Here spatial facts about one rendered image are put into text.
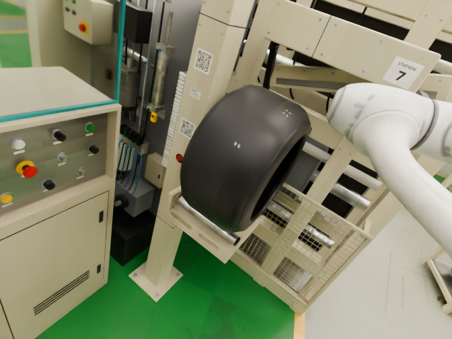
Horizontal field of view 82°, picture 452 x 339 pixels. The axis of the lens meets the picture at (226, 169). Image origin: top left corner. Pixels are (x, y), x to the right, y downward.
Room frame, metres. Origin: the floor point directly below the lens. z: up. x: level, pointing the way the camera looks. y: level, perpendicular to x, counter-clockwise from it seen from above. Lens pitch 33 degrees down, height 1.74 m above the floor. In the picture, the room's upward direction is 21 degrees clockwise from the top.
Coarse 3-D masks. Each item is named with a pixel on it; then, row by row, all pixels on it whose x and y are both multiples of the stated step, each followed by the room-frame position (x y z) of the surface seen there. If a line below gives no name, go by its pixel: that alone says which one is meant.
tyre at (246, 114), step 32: (224, 96) 0.94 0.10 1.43; (256, 96) 0.92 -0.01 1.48; (224, 128) 0.78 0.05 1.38; (256, 128) 0.78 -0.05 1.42; (288, 128) 0.82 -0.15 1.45; (192, 160) 0.74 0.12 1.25; (224, 160) 0.72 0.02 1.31; (256, 160) 0.71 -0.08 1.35; (288, 160) 1.17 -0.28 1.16; (192, 192) 0.72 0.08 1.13; (224, 192) 0.67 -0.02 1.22; (256, 192) 0.69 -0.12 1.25; (224, 224) 0.69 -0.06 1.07
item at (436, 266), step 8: (440, 248) 2.27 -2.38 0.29; (432, 256) 2.26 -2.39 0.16; (424, 264) 2.26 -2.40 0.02; (432, 264) 2.18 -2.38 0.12; (440, 264) 2.21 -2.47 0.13; (448, 264) 2.26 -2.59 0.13; (432, 272) 2.10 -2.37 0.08; (440, 272) 2.08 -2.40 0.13; (448, 272) 2.12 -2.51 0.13; (440, 280) 1.98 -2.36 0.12; (448, 280) 2.00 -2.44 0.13; (440, 288) 1.92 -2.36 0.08; (448, 288) 1.89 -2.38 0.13; (448, 296) 1.81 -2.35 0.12; (448, 304) 1.74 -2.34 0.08; (448, 312) 1.71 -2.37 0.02
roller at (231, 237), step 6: (180, 198) 0.90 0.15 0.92; (180, 204) 0.89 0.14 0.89; (186, 204) 0.88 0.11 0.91; (192, 210) 0.87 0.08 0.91; (198, 216) 0.85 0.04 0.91; (204, 222) 0.83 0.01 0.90; (210, 222) 0.83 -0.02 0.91; (216, 228) 0.81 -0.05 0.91; (222, 234) 0.80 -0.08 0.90; (228, 234) 0.80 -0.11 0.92; (234, 234) 0.80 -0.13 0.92; (228, 240) 0.78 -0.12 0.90; (234, 240) 0.78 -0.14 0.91
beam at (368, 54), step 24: (288, 0) 1.21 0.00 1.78; (288, 24) 1.18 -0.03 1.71; (312, 24) 1.15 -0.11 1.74; (336, 24) 1.11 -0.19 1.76; (312, 48) 1.13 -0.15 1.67; (336, 48) 1.10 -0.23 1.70; (360, 48) 1.08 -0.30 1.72; (384, 48) 1.05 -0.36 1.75; (408, 48) 1.02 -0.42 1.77; (360, 72) 1.06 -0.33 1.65; (384, 72) 1.03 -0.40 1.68
